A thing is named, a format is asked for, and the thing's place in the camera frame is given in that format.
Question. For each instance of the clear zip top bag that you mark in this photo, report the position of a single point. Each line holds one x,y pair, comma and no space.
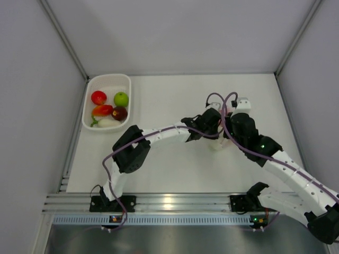
219,144

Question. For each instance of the red orange fake fruit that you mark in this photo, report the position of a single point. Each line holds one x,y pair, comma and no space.
102,110

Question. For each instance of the white perforated plastic basket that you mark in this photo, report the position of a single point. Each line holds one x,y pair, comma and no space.
109,84

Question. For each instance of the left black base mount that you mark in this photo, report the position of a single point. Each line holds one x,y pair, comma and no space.
99,204

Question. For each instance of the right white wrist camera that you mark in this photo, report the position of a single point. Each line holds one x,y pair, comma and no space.
243,106

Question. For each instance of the slotted white cable duct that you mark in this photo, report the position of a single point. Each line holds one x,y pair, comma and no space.
137,219

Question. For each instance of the red fake tomato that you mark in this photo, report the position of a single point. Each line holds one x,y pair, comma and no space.
98,97

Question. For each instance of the aluminium mounting rail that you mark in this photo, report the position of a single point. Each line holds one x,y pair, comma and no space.
145,203

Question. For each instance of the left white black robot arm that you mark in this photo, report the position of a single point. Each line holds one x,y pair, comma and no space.
132,148

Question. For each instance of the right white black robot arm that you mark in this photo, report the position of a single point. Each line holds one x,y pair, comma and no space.
313,204

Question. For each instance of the purple fake eggplant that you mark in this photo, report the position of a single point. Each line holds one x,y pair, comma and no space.
119,113

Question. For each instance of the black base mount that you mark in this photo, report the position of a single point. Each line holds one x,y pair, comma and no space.
240,203
99,204

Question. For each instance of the green fake apple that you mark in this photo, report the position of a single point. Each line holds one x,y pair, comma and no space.
121,99

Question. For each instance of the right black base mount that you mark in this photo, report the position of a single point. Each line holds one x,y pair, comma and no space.
240,203

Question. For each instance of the white fake radish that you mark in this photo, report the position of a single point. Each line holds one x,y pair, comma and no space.
104,123

